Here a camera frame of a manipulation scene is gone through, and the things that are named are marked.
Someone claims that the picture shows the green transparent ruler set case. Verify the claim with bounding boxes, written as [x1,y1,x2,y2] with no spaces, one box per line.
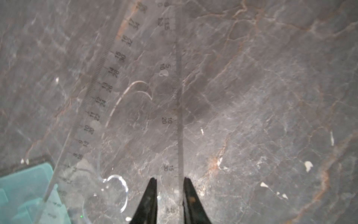
[1,163,71,224]

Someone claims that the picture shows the clear plastic triangle ruler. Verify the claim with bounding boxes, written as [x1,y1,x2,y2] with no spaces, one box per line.
[35,1,184,224]

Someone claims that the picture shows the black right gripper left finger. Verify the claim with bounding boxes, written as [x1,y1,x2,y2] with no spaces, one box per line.
[130,177,158,224]

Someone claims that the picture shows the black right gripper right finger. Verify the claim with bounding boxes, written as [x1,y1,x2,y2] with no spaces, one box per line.
[183,177,211,224]

